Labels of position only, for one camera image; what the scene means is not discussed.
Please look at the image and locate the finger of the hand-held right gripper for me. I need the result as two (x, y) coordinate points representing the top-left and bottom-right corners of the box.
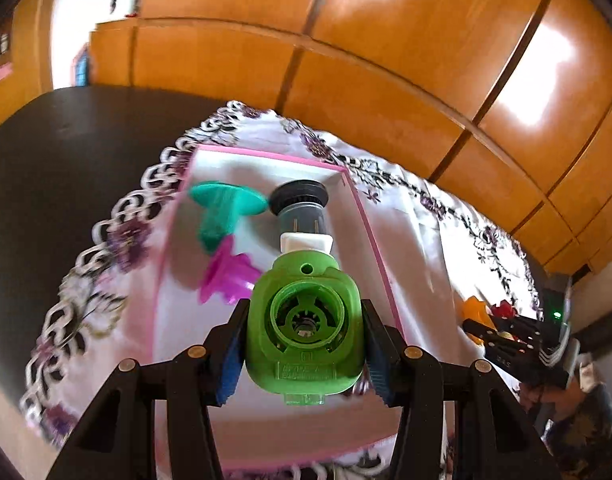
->
(463, 321), (535, 366)
(493, 315), (544, 341)

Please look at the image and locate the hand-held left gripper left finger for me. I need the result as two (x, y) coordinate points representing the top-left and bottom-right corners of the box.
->
(43, 297), (251, 480)

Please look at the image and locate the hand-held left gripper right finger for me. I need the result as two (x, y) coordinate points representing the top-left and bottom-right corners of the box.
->
(361, 299), (561, 480)

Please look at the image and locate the orange plastic funnel piece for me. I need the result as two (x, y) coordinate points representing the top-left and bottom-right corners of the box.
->
(460, 297), (491, 331)

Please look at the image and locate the green plastic nozzle piece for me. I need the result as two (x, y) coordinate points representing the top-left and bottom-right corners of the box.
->
(245, 252), (363, 406)

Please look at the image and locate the magenta plastic funnel piece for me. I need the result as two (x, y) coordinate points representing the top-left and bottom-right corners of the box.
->
(198, 235), (263, 307)

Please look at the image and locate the pink shallow cardboard box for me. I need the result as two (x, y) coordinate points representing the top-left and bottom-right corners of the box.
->
(146, 144), (404, 480)

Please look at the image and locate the teal flanged plastic piece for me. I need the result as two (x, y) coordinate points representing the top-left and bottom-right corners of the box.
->
(188, 181), (268, 254)

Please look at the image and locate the dark grey cylinder piece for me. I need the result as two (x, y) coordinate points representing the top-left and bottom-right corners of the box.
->
(268, 180), (334, 257)

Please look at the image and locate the person's right forearm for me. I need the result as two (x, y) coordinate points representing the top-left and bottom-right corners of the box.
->
(523, 350), (612, 480)

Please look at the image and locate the white floral embroidered tablecloth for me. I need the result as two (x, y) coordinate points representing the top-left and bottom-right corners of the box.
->
(18, 100), (546, 480)

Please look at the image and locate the wooden panelled wardrobe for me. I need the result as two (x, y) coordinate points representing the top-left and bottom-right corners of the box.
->
(88, 0), (612, 281)

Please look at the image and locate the pink and blue item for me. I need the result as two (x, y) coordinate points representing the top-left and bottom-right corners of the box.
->
(71, 42), (92, 88)

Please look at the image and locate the wooden glass-door corner cabinet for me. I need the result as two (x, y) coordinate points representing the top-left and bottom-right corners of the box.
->
(0, 0), (54, 136)

